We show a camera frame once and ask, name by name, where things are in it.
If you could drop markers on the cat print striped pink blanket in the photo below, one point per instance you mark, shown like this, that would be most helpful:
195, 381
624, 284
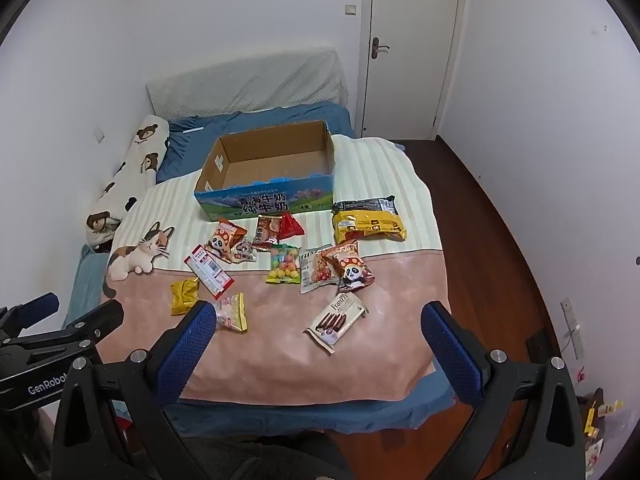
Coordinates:
280, 365

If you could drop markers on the grey quilted cushion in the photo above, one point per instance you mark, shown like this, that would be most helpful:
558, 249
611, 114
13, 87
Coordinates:
250, 80

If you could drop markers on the white door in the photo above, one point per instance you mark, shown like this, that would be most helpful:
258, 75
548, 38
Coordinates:
415, 60

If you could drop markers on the red-brown snack packet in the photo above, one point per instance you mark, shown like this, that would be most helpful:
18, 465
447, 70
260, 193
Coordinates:
265, 232

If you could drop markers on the blue bed sheet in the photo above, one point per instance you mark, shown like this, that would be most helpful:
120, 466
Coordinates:
300, 111

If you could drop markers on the bear print white pillow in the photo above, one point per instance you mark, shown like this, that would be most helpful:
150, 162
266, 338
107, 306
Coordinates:
140, 160

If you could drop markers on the white yellow-edged snack packet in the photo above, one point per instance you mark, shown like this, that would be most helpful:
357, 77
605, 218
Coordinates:
232, 312

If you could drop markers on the small cartoon figure snack packet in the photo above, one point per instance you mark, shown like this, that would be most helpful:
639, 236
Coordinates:
246, 252

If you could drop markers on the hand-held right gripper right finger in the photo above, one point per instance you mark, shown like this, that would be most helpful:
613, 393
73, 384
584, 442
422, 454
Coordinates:
454, 355

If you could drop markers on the orange panda snack packet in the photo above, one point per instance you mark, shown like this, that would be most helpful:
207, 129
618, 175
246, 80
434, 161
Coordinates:
352, 272
222, 240

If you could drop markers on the chocolate stick biscuit packet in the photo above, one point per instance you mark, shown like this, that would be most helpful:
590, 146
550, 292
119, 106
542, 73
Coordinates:
335, 322

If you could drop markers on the clear bear cookie bag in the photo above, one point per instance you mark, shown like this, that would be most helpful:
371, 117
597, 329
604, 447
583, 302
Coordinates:
312, 272

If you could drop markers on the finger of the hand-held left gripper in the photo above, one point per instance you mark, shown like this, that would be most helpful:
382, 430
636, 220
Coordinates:
97, 320
44, 305

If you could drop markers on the plain red snack packet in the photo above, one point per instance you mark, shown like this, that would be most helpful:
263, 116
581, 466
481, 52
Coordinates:
290, 226

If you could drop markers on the light blue cloth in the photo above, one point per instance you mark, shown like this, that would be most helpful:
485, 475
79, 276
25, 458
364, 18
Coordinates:
87, 285

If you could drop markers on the large yellow black snack bag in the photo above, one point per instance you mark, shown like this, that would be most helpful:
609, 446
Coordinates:
367, 225

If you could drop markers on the colourful candy ball bag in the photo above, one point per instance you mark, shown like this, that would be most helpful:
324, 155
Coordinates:
282, 266

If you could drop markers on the red white spicy strip packet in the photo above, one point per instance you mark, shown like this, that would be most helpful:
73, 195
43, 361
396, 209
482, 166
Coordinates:
207, 270

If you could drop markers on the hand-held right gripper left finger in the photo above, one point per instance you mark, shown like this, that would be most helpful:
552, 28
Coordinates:
186, 352

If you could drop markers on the white wall power strip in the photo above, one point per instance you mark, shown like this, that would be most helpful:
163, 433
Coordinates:
572, 327

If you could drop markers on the cardboard box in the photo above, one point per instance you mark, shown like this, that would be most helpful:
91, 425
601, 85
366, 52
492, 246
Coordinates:
265, 202

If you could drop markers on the gold foil snack packet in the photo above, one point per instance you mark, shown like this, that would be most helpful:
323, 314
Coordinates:
184, 297

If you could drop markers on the yellow clutter pile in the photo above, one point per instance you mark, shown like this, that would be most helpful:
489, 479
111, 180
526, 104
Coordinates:
597, 415

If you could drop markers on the small white bar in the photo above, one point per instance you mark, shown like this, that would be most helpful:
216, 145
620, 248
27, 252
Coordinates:
192, 131

